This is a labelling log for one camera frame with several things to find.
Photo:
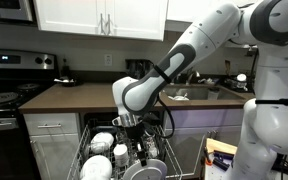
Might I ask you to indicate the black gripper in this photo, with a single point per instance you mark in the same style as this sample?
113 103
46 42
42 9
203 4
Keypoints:
140 138

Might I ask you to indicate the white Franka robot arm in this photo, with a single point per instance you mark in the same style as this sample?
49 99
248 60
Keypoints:
274 126

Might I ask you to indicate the black counter dish tray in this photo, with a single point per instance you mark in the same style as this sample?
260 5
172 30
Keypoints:
232 83

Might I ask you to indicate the clear drinking glass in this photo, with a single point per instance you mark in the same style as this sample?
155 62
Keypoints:
120 138
153 148

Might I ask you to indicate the white printed mug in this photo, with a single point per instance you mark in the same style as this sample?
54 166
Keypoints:
121 156

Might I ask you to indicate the white bowl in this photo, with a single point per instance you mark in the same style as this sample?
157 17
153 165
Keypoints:
102 141
99 163
87 175

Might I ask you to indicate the blue-rimmed container lid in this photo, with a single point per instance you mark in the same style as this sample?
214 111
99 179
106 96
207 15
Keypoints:
104 129

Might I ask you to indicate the orange tool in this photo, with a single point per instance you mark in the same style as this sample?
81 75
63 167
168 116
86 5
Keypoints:
208 160

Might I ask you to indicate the white dish cloth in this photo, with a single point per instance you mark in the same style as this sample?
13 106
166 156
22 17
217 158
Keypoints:
179 97

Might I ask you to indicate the black tool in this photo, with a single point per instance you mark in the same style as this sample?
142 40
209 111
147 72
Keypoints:
220 164

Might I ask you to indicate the wooden board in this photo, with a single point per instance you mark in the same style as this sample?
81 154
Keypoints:
220 146

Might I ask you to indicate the dark blue tool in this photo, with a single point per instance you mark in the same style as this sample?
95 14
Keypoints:
224 155

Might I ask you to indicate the white under-sink cabinet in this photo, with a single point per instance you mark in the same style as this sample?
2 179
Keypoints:
217 123

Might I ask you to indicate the white drawer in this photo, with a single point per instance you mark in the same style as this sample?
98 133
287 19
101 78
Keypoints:
67 120

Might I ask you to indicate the white lower cabinet door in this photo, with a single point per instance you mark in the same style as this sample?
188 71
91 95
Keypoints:
57 156

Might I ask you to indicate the kitchen sink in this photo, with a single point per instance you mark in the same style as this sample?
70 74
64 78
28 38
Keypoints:
197 93

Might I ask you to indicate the black coffee maker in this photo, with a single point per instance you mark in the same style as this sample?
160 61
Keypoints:
135 68

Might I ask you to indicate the steel sink faucet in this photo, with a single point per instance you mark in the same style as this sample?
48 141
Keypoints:
192 76

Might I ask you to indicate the white cup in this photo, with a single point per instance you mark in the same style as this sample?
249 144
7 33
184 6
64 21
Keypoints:
213 93

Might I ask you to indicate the small dish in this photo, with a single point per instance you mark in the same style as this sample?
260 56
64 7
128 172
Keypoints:
65 81

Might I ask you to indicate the dark bottle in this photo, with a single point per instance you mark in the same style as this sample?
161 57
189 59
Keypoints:
66 70

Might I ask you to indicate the white-lidded jar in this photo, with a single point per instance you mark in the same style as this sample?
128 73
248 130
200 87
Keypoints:
241 81

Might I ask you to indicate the black electric stove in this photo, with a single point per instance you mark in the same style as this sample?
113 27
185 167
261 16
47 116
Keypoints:
7 100

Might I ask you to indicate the wide white upper cabinet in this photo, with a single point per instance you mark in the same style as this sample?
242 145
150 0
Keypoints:
70 16

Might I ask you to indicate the steel microwave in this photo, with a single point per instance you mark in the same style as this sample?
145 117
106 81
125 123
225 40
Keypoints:
7 10

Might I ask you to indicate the robot mount table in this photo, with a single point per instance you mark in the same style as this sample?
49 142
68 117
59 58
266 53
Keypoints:
214 173

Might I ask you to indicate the white wall outlet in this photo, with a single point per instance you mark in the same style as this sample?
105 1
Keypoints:
108 59

